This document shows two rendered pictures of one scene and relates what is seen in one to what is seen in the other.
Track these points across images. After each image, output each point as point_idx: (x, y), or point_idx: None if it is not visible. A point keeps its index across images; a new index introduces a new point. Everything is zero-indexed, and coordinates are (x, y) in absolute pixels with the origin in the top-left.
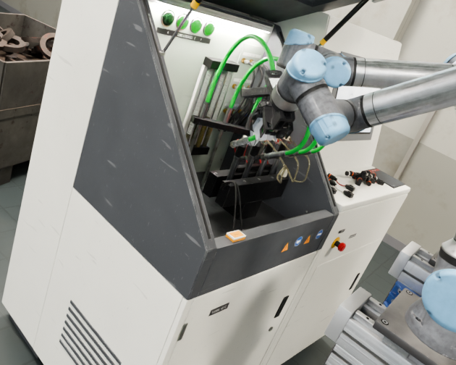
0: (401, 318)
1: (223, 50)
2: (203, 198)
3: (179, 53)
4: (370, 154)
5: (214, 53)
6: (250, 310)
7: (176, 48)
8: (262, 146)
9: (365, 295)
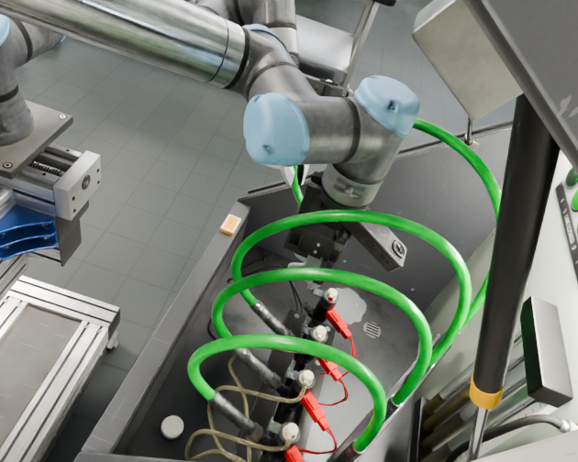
0: (38, 126)
1: None
2: (327, 412)
3: (544, 254)
4: None
5: (570, 323)
6: None
7: (550, 238)
8: None
9: (62, 180)
